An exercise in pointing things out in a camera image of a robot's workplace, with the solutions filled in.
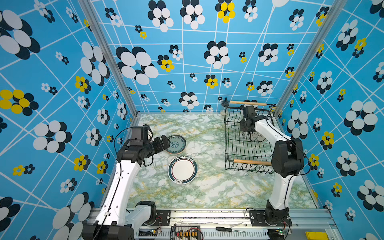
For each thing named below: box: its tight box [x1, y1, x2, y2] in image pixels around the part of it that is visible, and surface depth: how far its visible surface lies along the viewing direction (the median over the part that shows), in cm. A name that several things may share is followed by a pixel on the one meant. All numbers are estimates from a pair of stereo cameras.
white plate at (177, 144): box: [165, 134, 187, 155], surface depth 101 cm
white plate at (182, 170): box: [167, 156, 198, 185], surface depth 91 cm
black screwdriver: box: [216, 226, 245, 232], surface depth 72 cm
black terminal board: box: [170, 225, 201, 240], surface depth 70 cm
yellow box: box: [305, 231, 330, 240], surface depth 70 cm
